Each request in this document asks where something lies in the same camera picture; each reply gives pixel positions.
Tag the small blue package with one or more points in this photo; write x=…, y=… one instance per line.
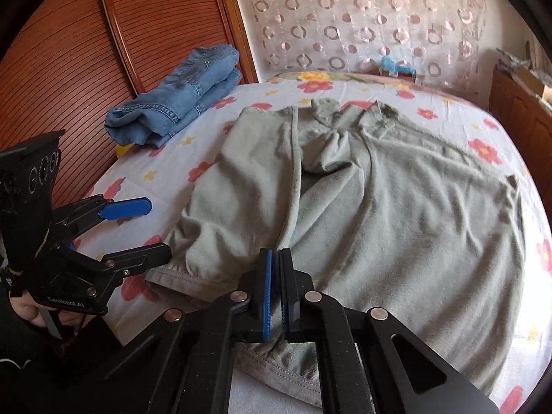
x=390, y=65

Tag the printed paper pile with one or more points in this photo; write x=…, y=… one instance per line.
x=513, y=57

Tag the slatted wooden panel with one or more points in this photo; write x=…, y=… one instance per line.
x=64, y=51

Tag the person's left hand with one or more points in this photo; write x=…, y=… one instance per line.
x=26, y=308

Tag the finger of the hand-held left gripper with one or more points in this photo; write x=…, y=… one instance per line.
x=125, y=209
x=142, y=256

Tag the grey-green pants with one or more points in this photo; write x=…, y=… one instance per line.
x=388, y=224

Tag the cardboard box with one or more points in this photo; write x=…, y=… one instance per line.
x=534, y=82

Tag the wooden cabinet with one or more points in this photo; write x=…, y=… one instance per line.
x=522, y=129

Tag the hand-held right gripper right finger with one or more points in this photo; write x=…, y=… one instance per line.
x=288, y=306

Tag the floral bed sheet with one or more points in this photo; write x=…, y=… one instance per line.
x=453, y=108

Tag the person's left forearm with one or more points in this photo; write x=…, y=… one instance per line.
x=34, y=358

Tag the circle-patterned curtain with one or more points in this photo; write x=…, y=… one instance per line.
x=345, y=8

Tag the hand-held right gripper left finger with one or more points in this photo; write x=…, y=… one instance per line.
x=267, y=297

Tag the folded blue jeans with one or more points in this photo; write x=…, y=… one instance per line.
x=181, y=99

